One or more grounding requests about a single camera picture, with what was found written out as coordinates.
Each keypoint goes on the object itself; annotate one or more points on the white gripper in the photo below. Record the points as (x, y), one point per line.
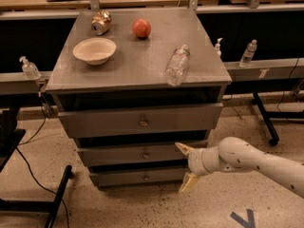
(196, 162)

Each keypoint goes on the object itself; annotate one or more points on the grey drawer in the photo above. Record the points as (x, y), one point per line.
(139, 176)
(130, 153)
(140, 120)

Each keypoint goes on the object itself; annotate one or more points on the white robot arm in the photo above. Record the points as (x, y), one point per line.
(234, 154)

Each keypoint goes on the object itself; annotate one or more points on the grey top drawer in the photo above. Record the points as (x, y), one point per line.
(140, 120)

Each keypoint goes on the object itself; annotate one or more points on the grey bottom drawer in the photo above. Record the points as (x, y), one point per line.
(139, 176)

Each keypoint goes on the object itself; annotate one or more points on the grey three-drawer cabinet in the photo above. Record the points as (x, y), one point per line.
(134, 76)

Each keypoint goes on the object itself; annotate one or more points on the black rolling stand leg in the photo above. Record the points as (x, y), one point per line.
(269, 115)

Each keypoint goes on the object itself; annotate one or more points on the clear plastic water bottle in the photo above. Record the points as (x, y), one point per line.
(177, 66)

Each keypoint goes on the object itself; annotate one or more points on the small white pump bottle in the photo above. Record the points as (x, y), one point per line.
(217, 47)

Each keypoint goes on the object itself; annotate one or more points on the upright water bottle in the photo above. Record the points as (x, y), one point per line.
(248, 54)

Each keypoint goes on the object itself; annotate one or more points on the red apple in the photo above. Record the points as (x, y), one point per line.
(141, 28)

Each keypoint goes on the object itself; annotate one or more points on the white paper bowl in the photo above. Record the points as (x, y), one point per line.
(94, 51)

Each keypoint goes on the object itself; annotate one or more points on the crushed gold soda can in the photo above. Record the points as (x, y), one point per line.
(101, 22)

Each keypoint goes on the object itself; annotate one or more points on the hand sanitizer pump bottle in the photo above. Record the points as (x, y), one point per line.
(30, 69)

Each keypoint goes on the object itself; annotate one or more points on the grey metal rail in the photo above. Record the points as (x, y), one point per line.
(262, 75)

